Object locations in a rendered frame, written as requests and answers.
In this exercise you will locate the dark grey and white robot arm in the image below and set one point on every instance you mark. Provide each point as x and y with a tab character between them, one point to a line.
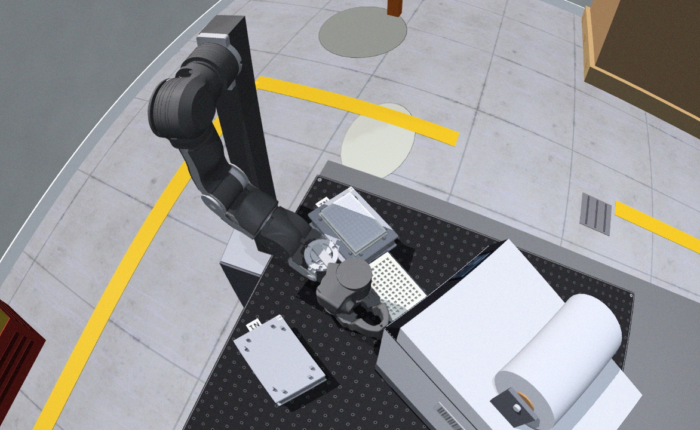
181	110

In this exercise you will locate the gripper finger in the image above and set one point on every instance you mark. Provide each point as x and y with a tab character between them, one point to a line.
350	321
372	304

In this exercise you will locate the white roll of foil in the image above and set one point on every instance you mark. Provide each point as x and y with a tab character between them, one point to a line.
558	365

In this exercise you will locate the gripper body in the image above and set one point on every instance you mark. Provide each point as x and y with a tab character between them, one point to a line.
343	283

